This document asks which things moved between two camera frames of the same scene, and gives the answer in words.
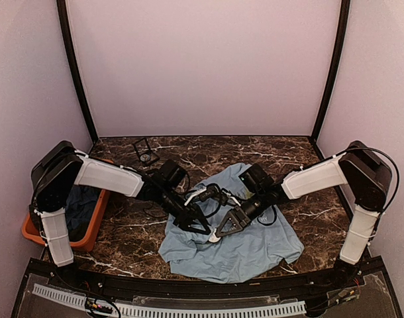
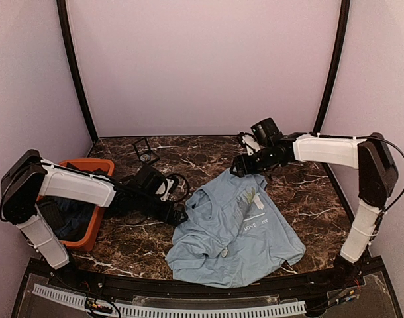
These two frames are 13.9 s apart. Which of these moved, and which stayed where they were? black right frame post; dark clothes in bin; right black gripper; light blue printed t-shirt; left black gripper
Moved: right black gripper; left black gripper; light blue printed t-shirt
Stayed: black right frame post; dark clothes in bin
